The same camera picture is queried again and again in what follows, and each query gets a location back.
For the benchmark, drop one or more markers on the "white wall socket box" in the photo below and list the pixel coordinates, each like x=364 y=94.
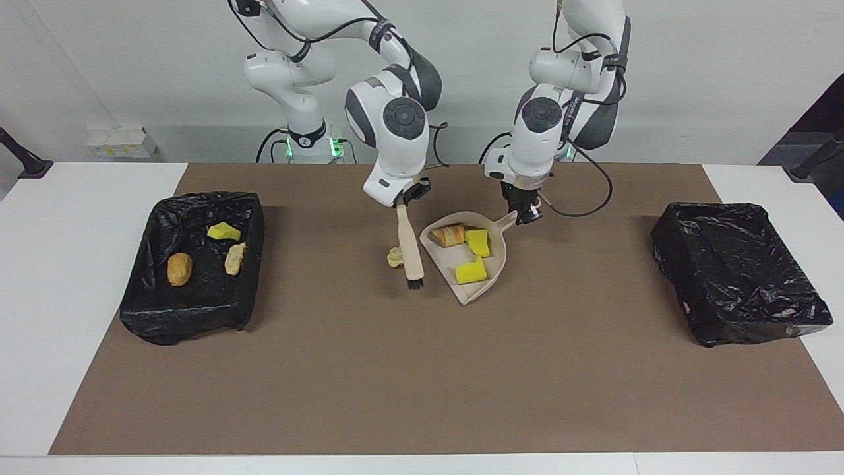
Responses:
x=122 y=142

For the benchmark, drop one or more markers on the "brown table mat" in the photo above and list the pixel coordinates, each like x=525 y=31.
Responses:
x=422 y=369

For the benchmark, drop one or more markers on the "black stand post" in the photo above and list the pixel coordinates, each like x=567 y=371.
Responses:
x=23 y=158
x=817 y=155

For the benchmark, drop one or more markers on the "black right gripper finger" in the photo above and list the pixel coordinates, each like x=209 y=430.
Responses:
x=403 y=200
x=421 y=188

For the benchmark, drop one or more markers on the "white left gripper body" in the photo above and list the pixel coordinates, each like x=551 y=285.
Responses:
x=508 y=168

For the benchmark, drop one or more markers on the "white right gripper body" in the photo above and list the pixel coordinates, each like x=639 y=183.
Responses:
x=386 y=188

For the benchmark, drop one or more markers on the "striped croissant piece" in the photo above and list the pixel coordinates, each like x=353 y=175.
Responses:
x=234 y=258
x=450 y=235

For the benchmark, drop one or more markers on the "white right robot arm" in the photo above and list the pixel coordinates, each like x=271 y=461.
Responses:
x=395 y=158

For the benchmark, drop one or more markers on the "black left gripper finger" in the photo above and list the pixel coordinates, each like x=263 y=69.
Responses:
x=514 y=201
x=534 y=210

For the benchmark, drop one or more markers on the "beige brush black bristles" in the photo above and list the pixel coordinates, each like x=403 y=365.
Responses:
x=410 y=244

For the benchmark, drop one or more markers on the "black bag lined bin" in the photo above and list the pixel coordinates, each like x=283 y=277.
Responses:
x=732 y=270
x=198 y=297

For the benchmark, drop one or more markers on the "beige plastic dustpan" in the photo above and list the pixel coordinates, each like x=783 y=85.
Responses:
x=455 y=264

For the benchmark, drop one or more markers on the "green yellow sponge piece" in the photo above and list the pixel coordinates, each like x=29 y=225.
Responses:
x=471 y=272

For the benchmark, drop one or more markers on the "pale bread piece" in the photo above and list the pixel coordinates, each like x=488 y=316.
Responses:
x=395 y=257

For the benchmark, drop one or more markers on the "brown bread roll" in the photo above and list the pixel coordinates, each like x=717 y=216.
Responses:
x=179 y=269

